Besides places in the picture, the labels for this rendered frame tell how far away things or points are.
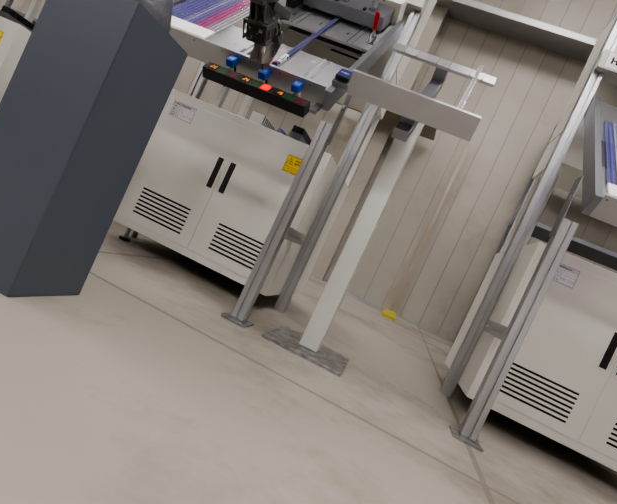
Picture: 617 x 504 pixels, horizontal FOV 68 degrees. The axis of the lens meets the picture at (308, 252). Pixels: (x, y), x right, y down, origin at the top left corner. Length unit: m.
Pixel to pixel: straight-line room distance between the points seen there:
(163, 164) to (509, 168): 3.76
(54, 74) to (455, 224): 4.22
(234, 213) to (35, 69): 0.92
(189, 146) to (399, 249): 3.25
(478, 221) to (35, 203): 4.31
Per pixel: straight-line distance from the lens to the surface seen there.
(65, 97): 0.93
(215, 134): 1.81
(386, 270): 4.73
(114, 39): 0.92
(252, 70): 1.50
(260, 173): 1.71
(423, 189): 4.83
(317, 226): 1.84
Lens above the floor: 0.30
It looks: 1 degrees down
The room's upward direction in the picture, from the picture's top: 25 degrees clockwise
